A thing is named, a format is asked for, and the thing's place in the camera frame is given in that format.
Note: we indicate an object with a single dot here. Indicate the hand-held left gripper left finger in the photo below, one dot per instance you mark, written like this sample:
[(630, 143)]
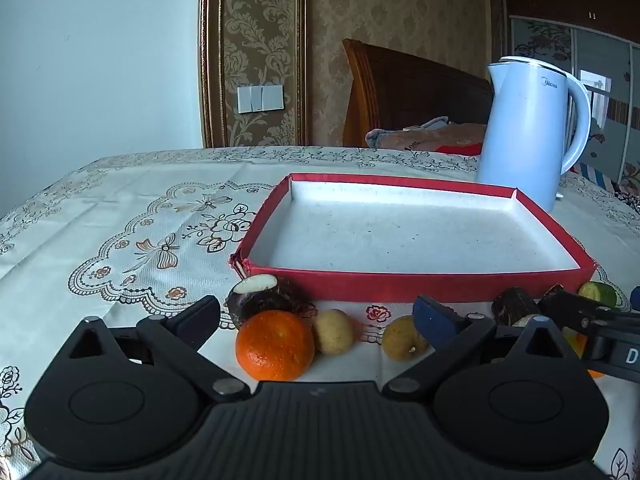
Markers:
[(197, 322)]

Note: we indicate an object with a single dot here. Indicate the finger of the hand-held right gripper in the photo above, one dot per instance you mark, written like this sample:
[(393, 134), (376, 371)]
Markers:
[(570, 310), (636, 298)]

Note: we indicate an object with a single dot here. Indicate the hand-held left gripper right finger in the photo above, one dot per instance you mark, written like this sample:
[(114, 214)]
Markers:
[(435, 320)]

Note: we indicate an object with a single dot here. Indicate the orange mandarin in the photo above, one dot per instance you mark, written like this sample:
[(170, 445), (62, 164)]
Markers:
[(272, 345), (575, 342)]

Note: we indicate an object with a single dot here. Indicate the green cucumber piece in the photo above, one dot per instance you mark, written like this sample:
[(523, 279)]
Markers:
[(600, 292)]

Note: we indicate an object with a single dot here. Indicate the eggplant chunk with pale stripe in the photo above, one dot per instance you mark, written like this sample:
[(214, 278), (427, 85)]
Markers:
[(512, 305)]

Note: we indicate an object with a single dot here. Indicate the rounded eggplant end piece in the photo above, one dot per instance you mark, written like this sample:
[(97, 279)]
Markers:
[(260, 300)]

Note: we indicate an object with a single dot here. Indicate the red shallow cardboard box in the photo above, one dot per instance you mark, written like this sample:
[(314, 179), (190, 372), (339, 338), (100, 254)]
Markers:
[(400, 230)]

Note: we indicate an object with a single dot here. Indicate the striped bed blanket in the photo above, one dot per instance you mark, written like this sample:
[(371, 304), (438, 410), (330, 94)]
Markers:
[(600, 175)]

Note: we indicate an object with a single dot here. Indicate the white electric kettle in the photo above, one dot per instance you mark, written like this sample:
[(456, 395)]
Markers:
[(525, 135)]

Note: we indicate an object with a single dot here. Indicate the pink quilted pillow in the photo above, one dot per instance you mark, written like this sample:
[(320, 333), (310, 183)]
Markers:
[(425, 135)]

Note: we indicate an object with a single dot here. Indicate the wooden chair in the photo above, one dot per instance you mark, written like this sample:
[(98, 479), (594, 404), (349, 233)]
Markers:
[(400, 95)]

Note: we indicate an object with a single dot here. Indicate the white wall light switch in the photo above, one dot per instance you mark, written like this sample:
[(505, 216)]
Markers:
[(260, 99)]

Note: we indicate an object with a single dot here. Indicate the gold wall moulding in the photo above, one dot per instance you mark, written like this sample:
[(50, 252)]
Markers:
[(212, 60)]

